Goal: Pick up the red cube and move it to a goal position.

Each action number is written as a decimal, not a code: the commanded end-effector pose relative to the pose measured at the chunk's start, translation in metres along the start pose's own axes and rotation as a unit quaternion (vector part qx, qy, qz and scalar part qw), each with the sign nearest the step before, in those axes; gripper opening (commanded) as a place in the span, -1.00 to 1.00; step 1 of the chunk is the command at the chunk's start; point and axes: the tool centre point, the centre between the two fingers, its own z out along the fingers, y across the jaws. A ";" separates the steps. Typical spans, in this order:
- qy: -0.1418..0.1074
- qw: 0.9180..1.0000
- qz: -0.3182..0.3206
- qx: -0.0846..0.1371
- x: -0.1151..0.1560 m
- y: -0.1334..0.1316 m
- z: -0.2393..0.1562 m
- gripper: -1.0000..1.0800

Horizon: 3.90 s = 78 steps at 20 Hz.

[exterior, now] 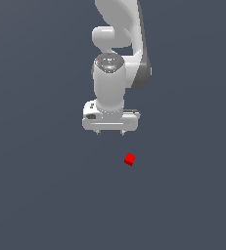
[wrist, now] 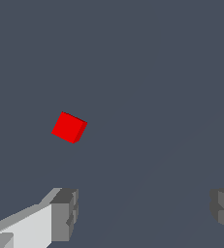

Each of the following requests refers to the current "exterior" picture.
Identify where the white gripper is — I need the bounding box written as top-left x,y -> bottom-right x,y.
81,100 -> 141,137

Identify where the small red cube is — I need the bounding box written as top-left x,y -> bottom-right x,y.
123,151 -> 137,167

